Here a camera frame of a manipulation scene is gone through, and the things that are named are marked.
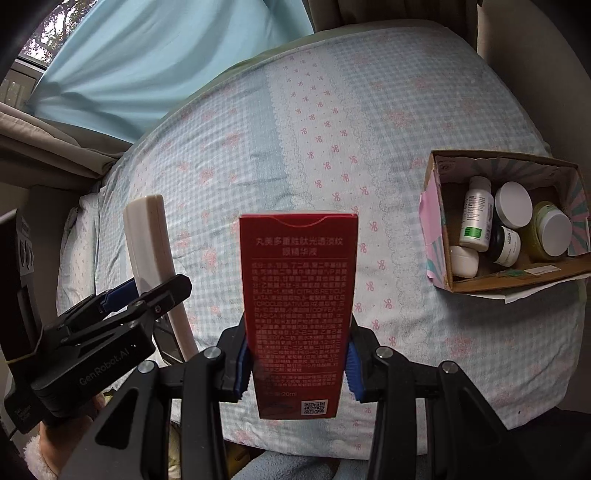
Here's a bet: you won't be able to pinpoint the white air conditioner remote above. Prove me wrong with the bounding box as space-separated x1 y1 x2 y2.
123 195 198 362

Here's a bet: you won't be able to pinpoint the red cosmetic box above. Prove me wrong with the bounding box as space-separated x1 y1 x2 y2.
239 212 359 420

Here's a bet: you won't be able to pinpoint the white earbuds case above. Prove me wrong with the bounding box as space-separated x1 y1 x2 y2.
450 245 480 279

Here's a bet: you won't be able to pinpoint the white supplement bottle green label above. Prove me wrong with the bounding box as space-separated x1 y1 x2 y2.
459 176 494 253

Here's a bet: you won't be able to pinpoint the black silver cream jar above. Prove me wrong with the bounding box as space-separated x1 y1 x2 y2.
486 224 521 268

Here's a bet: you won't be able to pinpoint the green jar white lid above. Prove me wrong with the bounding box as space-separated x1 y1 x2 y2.
494 181 533 230

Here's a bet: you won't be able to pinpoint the pale green cream jar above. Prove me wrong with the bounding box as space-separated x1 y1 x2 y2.
530 201 572 260

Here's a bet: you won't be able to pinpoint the person left hand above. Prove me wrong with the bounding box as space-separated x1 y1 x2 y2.
24 393 106 479

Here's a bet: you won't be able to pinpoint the beige curtain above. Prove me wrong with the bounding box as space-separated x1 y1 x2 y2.
1 103 130 179

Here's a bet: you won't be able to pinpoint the cardboard box pink flaps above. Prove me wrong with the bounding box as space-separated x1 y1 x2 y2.
419 150 590 303

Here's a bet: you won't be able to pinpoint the light blue curtain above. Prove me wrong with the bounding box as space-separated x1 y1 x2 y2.
27 1 312 143

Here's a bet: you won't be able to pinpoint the blue checkered floral bedsheet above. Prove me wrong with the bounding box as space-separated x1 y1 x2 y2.
57 25 588 462

